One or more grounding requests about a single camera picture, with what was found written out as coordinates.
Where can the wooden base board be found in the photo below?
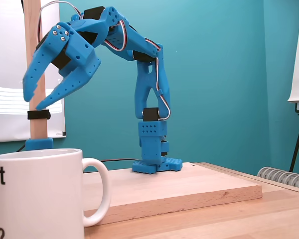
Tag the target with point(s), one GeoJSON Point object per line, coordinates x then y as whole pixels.
{"type": "Point", "coordinates": [177, 184]}

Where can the wooden camera post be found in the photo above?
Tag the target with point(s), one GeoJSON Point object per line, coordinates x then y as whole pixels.
{"type": "Point", "coordinates": [37, 119]}

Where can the blue post base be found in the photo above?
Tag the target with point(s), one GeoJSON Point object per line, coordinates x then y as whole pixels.
{"type": "Point", "coordinates": [38, 144]}

